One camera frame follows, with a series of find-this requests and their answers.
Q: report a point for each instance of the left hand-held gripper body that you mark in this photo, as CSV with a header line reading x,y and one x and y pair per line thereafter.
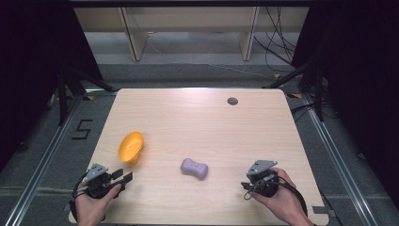
x,y
98,180

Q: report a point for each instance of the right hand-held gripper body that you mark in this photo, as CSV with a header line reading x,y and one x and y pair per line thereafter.
x,y
263,183

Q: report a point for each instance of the orange plastic bowl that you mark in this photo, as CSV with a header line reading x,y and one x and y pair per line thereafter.
x,y
130,147

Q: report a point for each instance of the purple bone-shaped toy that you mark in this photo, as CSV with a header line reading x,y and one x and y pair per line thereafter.
x,y
194,168

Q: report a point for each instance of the person's left hand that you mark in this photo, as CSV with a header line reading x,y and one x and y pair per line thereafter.
x,y
92,208

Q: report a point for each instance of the person's right hand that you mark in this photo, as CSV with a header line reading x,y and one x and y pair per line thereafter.
x,y
287,201

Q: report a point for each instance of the grey tape strip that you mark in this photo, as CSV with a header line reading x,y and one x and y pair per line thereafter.
x,y
320,209

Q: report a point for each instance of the yellow black tape piece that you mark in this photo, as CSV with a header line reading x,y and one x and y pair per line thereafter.
x,y
90,98
294,95

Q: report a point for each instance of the black metal stand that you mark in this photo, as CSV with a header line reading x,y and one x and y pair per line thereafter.
x,y
67,88
316,88

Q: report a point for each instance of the dark curtain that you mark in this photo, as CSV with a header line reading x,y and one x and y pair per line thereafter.
x,y
34,78
363,94

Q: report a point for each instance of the light wooden desk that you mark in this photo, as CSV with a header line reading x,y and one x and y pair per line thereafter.
x,y
188,19

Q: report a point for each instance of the aluminium floor rail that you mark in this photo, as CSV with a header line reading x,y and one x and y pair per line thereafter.
x,y
340,160
47,157

